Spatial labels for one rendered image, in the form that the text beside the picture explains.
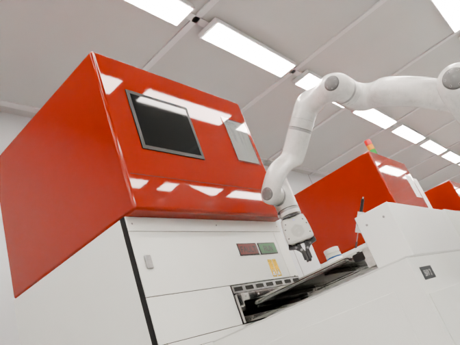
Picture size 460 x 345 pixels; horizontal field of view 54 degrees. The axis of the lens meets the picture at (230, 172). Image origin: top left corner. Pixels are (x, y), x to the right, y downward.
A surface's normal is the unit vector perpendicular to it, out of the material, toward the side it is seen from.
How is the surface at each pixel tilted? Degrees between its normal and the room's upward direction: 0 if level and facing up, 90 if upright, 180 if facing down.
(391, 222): 90
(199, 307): 90
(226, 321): 90
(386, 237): 90
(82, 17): 180
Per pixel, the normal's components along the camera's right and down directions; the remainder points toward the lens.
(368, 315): -0.62, -0.11
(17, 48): 0.33, 0.87
